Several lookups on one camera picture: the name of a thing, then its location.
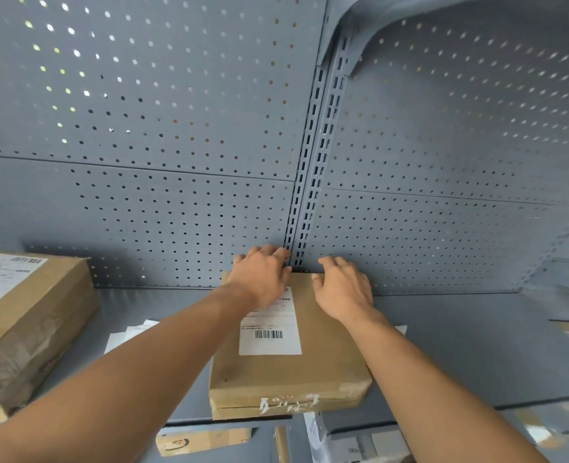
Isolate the brown box with black print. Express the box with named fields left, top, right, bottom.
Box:
left=155, top=427, right=252, bottom=458

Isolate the white label on large box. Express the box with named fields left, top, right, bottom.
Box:
left=0, top=253, right=49, bottom=320

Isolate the person's left hand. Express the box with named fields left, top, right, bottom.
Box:
left=228, top=244, right=293, bottom=310

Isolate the grey metal shelf bracket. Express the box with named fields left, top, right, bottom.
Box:
left=316, top=0, right=488, bottom=77

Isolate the person's left forearm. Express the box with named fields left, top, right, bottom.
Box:
left=0, top=283, right=264, bottom=463

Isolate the grey slotted upright post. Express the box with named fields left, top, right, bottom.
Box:
left=283, top=36, right=354, bottom=274

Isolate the large taped cardboard box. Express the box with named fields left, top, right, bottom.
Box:
left=0, top=250, right=101, bottom=416

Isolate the grey pegboard panel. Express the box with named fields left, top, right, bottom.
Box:
left=0, top=154, right=297, bottom=290
left=0, top=0, right=330, bottom=183
left=301, top=188, right=569, bottom=295
left=321, top=0, right=569, bottom=208

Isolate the grey metal shelf board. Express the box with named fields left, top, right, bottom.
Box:
left=0, top=286, right=569, bottom=437

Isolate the white paper slip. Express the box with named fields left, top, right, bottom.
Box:
left=103, top=320, right=161, bottom=355

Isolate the person's right forearm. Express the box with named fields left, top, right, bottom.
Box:
left=335, top=304, right=551, bottom=463

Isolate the grey metal side panel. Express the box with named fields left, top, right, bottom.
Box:
left=518, top=219, right=569, bottom=304

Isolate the narrow brown cardboard parcel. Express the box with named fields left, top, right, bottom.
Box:
left=273, top=425, right=291, bottom=463

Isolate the white barcode shipping label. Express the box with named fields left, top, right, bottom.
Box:
left=239, top=286, right=303, bottom=357

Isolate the white plastic mailer bag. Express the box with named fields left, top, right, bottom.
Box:
left=303, top=412, right=413, bottom=463

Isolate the person's right hand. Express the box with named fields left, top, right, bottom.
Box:
left=312, top=255, right=375, bottom=323

